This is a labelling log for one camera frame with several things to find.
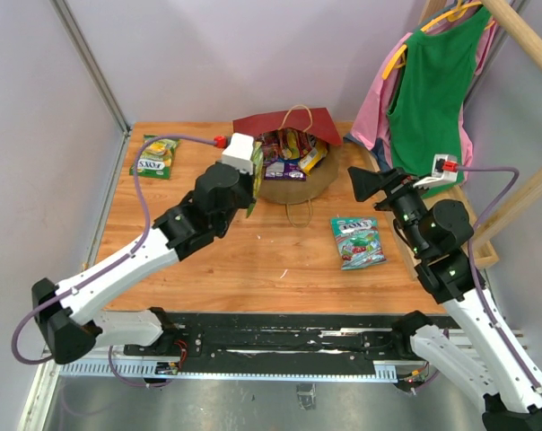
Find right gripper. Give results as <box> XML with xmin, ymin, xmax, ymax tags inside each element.
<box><xmin>347</xmin><ymin>165</ymin><xmax>433</xmax><ymax>256</ymax></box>

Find pink shirt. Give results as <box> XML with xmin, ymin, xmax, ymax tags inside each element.
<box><xmin>349</xmin><ymin>22</ymin><xmax>497</xmax><ymax>166</ymax></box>

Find teal candy packet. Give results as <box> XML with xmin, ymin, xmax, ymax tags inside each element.
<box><xmin>330</xmin><ymin>217</ymin><xmax>387</xmax><ymax>270</ymax></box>

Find red brown paper bag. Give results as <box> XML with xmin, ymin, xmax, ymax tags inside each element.
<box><xmin>232</xmin><ymin>104</ymin><xmax>343</xmax><ymax>219</ymax></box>

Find green tank top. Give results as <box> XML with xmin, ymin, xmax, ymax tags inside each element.
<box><xmin>388</xmin><ymin>6</ymin><xmax>491</xmax><ymax>177</ymax></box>

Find yellow clothes hanger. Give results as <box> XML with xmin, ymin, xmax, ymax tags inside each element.
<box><xmin>381</xmin><ymin>1</ymin><xmax>483</xmax><ymax>81</ymax></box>

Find green Fox's candy packet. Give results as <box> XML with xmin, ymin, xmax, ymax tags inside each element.
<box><xmin>137</xmin><ymin>138</ymin><xmax>179</xmax><ymax>180</ymax></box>

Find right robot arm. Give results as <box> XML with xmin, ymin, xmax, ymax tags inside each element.
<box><xmin>348</xmin><ymin>154</ymin><xmax>542</xmax><ymax>430</ymax></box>

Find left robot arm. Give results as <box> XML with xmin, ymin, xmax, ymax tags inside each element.
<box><xmin>31</xmin><ymin>161</ymin><xmax>258</xmax><ymax>365</ymax></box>

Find blue grey shirt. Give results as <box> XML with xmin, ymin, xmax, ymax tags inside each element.
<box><xmin>344</xmin><ymin>133</ymin><xmax>392</xmax><ymax>172</ymax></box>

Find yellow snack packet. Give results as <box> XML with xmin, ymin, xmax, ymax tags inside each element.
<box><xmin>298</xmin><ymin>140</ymin><xmax>328</xmax><ymax>175</ymax></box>

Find red snack packet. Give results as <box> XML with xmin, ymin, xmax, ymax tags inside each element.
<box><xmin>260</xmin><ymin>128</ymin><xmax>317</xmax><ymax>163</ymax></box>

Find purple snack packet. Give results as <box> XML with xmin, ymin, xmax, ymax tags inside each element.
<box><xmin>263</xmin><ymin>160</ymin><xmax>307</xmax><ymax>181</ymax></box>

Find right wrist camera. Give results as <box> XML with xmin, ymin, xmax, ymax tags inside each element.
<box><xmin>414</xmin><ymin>154</ymin><xmax>459</xmax><ymax>189</ymax></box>

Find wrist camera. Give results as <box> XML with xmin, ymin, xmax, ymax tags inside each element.
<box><xmin>414</xmin><ymin>154</ymin><xmax>459</xmax><ymax>189</ymax></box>
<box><xmin>221</xmin><ymin>133</ymin><xmax>255</xmax><ymax>174</ymax></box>

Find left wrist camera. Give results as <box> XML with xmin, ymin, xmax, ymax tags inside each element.
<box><xmin>221</xmin><ymin>133</ymin><xmax>255</xmax><ymax>174</ymax></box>

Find white cable duct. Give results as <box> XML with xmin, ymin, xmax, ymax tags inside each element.
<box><xmin>59</xmin><ymin>358</ymin><xmax>398</xmax><ymax>383</ymax></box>

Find wooden clothes rack frame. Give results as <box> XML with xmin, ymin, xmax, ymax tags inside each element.
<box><xmin>424</xmin><ymin>1</ymin><xmax>542</xmax><ymax>251</ymax></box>

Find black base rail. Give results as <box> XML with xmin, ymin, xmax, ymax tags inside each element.
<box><xmin>122</xmin><ymin>312</ymin><xmax>447</xmax><ymax>378</ymax></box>

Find aluminium corner post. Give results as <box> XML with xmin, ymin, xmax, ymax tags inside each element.
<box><xmin>48</xmin><ymin>0</ymin><xmax>132</xmax><ymax>136</ymax></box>

